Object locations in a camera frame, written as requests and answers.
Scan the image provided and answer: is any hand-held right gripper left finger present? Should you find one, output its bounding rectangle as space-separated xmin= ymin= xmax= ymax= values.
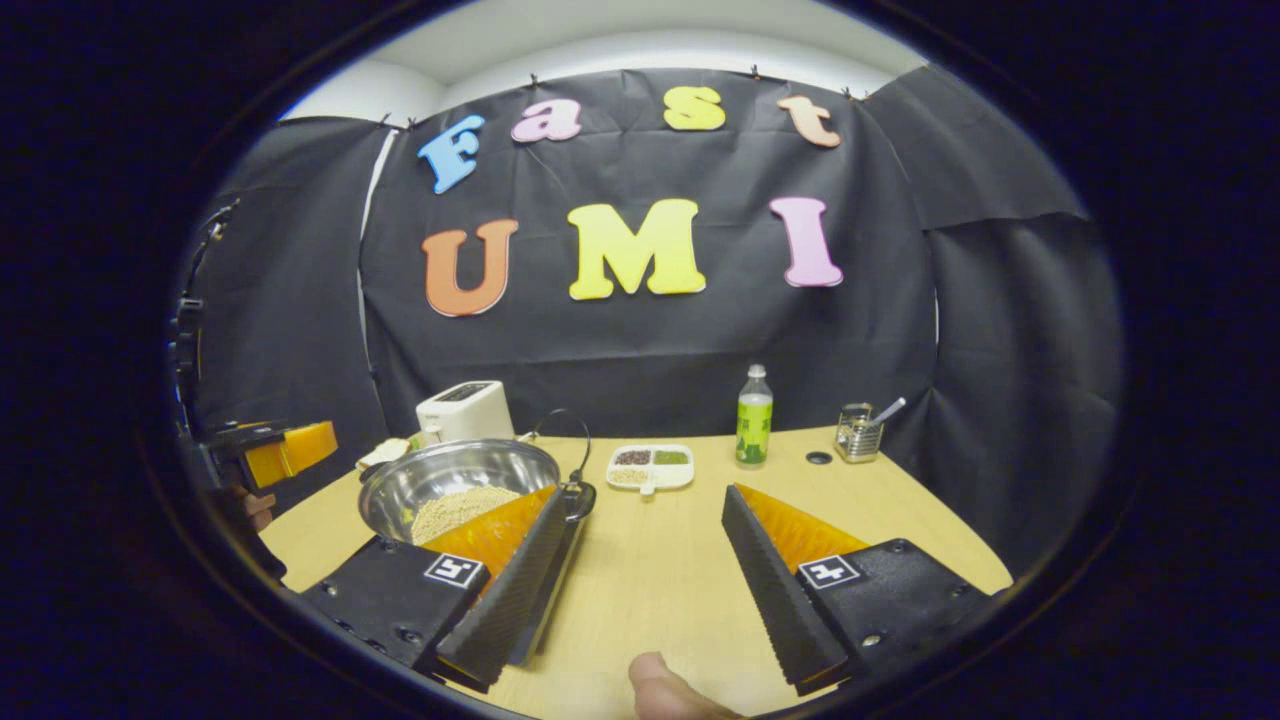
xmin=300 ymin=485 xmax=571 ymax=693

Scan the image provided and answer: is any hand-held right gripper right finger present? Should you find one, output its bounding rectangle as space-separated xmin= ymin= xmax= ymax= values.
xmin=722 ymin=483 xmax=1006 ymax=698

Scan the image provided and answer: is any steel pot with black handle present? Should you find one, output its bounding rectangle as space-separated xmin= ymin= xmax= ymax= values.
xmin=357 ymin=438 xmax=598 ymax=549

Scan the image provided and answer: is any small tray with bread slice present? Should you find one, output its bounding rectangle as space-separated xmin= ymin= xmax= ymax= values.
xmin=357 ymin=437 xmax=413 ymax=471

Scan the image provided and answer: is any pile of yellow soybeans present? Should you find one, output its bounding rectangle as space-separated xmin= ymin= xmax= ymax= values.
xmin=410 ymin=485 xmax=523 ymax=546

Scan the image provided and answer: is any white toaster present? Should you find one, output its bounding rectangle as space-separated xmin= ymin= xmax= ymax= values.
xmin=415 ymin=380 xmax=516 ymax=448

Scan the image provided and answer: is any green label drink bottle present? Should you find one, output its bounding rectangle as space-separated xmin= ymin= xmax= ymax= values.
xmin=735 ymin=364 xmax=774 ymax=469

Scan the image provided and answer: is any white divided dish of beans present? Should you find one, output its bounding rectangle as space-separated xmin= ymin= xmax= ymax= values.
xmin=606 ymin=444 xmax=695 ymax=498

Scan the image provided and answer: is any black backdrop cloth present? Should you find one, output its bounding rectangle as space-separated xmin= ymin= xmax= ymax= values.
xmin=165 ymin=65 xmax=1126 ymax=581

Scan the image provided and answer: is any black power cable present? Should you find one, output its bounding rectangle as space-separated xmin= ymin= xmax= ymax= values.
xmin=530 ymin=408 xmax=593 ymax=486

